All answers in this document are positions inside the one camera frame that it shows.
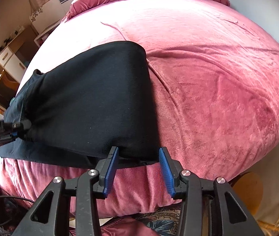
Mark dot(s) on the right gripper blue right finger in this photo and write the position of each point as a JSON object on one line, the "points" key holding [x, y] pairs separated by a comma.
{"points": [[183, 185]]}

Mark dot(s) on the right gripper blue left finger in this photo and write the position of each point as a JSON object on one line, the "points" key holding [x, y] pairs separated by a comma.
{"points": [[93, 185]]}

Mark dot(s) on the black pants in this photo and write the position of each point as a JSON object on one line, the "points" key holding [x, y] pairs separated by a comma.
{"points": [[99, 99]]}

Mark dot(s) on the wooden stool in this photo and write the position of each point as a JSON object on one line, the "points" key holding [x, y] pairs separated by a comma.
{"points": [[249, 188]]}

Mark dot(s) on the wooden desk white cabinet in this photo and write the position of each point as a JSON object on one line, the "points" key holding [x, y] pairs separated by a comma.
{"points": [[18, 54]]}

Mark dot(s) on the pink bed sheet mattress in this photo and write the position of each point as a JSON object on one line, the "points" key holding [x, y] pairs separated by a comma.
{"points": [[215, 75]]}

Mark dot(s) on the white nightstand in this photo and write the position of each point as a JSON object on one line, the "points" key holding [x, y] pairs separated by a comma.
{"points": [[40, 39]]}

